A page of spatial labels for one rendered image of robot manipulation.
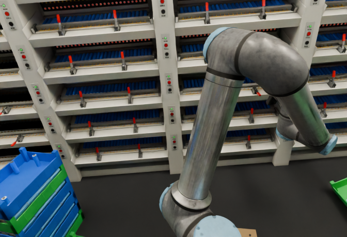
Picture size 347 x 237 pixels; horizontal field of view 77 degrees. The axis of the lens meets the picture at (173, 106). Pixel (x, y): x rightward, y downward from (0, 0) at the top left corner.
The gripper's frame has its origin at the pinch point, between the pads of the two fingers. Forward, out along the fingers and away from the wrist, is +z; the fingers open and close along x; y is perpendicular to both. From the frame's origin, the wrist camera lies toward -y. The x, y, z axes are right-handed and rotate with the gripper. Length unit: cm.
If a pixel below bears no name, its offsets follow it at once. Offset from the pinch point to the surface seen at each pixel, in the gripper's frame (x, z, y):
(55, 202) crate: 109, -43, -33
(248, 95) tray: 9.2, -4.2, -7.0
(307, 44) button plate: -17.6, -4.9, 19.1
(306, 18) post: -15.0, -4.0, 31.0
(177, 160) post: 52, -5, -49
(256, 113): 0.5, 1.9, -23.6
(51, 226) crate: 111, -50, -41
